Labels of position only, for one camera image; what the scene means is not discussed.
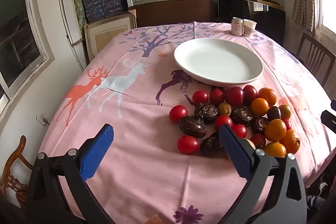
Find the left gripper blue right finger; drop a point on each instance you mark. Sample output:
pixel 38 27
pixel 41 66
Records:
pixel 238 150

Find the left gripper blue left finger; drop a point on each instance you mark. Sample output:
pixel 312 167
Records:
pixel 94 151

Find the orange kumquat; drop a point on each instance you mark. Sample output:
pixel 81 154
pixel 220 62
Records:
pixel 259 107

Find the large dark water chestnut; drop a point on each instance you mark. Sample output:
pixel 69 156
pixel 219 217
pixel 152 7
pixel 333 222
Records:
pixel 193 126

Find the orange tangerine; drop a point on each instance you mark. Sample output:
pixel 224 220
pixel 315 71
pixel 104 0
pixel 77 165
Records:
pixel 269 95

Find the red cherry tomato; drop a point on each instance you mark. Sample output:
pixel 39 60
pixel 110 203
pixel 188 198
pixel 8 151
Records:
pixel 177 113
pixel 188 145

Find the pink deer print tablecloth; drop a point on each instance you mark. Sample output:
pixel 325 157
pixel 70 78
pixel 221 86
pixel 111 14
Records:
pixel 133 83

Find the red cherry tomato front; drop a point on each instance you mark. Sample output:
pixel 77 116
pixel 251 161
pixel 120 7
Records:
pixel 188 145

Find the large red plum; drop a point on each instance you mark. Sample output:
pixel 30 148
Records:
pixel 235 96

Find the carved wooden chair left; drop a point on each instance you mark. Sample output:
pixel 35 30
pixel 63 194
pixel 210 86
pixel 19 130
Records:
pixel 8 181

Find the white ceramic plate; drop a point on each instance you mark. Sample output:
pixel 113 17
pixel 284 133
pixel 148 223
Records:
pixel 218 62

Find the dark wooden chair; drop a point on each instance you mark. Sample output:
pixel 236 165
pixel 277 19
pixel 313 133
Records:
pixel 317 52

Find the framed picture leaning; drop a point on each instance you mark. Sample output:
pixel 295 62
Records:
pixel 100 33

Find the pink drink can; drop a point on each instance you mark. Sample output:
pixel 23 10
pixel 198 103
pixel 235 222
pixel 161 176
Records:
pixel 237 27

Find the white paper cup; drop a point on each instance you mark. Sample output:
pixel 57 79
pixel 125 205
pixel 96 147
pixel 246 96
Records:
pixel 249 27

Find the window with white frame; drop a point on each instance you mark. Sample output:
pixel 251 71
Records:
pixel 25 50

